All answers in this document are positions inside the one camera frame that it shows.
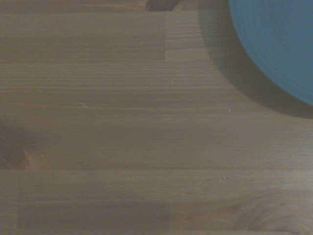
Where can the teal round plate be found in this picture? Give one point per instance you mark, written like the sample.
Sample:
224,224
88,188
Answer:
276,41

